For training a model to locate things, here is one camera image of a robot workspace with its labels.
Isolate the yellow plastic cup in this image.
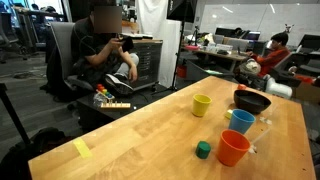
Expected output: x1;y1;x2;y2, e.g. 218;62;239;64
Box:
192;94;212;117

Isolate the blue plastic cup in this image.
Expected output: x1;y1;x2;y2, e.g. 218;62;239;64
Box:
229;109;256;134

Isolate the grey drawer cabinet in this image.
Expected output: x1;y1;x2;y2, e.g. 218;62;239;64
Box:
131;40;163;91

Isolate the colourful wooden toy set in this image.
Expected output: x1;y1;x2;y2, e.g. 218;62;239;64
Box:
93;84;131;109

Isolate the green wooden block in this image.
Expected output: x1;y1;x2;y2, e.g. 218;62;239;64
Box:
195;141;211;159

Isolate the yellow wooden cube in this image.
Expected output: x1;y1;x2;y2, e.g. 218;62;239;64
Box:
225;109;233;119

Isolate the seated person in black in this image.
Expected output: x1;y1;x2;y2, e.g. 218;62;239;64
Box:
71;0;139;96

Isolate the small orange object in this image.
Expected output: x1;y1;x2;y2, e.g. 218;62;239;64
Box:
237;84;247;90

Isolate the black light stand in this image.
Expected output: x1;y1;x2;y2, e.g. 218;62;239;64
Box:
152;0;198;95

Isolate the black bowl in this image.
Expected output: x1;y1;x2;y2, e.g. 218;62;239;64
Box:
233;90;271;114

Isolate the orange plastic cup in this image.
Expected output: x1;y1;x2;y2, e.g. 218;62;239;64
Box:
216;129;251;167

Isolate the grey office chair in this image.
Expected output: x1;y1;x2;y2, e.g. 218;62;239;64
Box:
46;22;93;101

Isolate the person in orange shirt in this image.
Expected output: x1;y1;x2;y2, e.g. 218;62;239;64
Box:
247;32;290;77

